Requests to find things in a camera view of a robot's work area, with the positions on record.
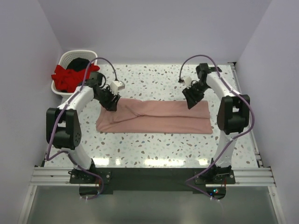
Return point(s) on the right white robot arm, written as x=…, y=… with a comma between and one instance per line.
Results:
x=233, y=113

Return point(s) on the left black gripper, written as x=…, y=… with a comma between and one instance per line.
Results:
x=109, y=99

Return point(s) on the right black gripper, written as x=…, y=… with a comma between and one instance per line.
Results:
x=193, y=94

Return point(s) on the aluminium frame rail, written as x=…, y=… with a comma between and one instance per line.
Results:
x=244, y=177

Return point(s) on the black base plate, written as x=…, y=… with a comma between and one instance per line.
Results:
x=106, y=181

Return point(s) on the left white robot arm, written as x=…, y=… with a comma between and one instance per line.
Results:
x=63, y=131

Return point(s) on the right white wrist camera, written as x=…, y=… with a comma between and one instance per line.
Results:
x=185, y=80

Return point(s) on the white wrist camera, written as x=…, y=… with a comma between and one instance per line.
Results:
x=185, y=80
x=116, y=86

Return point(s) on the black t shirt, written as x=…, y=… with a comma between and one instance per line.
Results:
x=78, y=64

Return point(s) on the pink t shirt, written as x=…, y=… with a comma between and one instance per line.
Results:
x=136, y=116

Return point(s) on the red t shirt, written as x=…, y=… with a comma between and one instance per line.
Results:
x=67, y=80

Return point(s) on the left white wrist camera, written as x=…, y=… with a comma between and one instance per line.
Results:
x=116, y=86

